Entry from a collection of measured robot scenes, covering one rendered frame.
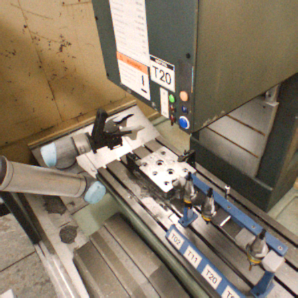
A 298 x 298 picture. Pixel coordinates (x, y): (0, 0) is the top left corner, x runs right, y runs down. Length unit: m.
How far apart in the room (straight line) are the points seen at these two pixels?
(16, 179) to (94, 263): 0.87
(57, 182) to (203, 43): 0.57
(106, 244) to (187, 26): 1.26
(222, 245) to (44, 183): 0.85
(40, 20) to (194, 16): 1.35
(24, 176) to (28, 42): 1.15
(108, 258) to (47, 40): 1.30
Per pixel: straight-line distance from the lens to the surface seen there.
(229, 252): 1.31
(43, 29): 1.83
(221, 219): 1.01
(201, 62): 0.59
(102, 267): 1.52
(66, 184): 0.87
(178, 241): 1.27
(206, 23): 0.57
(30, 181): 0.80
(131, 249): 1.49
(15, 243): 2.72
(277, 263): 0.98
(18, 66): 1.83
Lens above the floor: 2.05
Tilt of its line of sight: 39 degrees down
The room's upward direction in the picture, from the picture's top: straight up
